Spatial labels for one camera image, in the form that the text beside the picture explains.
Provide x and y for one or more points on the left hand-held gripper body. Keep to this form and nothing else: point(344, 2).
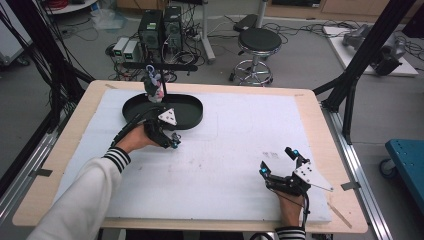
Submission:
point(158, 131)

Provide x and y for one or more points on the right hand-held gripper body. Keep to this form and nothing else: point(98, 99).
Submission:
point(301, 181)

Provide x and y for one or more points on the black tray stand with crossbar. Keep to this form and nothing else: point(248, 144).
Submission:
point(190, 113)

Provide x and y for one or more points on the white and pink plush toy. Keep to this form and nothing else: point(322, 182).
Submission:
point(154, 88)

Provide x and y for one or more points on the silver carabiner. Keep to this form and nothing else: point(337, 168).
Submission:
point(150, 69)

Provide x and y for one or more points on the person's left hand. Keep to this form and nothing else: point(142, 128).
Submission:
point(135, 140)

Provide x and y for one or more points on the person's right hand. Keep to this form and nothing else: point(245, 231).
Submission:
point(290, 210)

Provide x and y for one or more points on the white foam mat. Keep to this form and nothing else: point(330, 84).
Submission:
point(216, 166)

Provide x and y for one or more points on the grey tape strip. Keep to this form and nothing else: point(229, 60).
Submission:
point(350, 185)
point(41, 172)

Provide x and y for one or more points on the thin wooden stick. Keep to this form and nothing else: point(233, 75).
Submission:
point(340, 215)

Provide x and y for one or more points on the small power supply box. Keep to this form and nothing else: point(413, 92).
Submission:
point(131, 50)
point(120, 46)

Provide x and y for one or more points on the black computer tower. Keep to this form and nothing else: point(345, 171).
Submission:
point(150, 31)
point(173, 28)

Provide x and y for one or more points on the beige desk with white legs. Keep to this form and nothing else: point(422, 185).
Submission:
point(205, 33)

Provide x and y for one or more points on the blue cart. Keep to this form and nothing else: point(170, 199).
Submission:
point(408, 170)

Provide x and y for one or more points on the white floor platform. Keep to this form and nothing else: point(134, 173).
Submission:
point(340, 50)

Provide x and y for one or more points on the black stool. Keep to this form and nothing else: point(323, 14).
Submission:
point(260, 40)

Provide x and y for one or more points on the clear plastic bag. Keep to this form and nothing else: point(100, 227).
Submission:
point(108, 18)

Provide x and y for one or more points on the grey machine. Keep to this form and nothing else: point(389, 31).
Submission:
point(383, 50)

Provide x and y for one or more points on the round white table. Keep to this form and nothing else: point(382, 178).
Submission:
point(71, 6)

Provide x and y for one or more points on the wooden cabinet with drawers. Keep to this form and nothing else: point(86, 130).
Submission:
point(336, 7)

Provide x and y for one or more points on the aluminium rail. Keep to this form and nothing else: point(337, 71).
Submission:
point(23, 173)
point(360, 173)

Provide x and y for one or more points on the black metal frame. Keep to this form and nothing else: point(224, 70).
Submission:
point(363, 56)
point(50, 60)

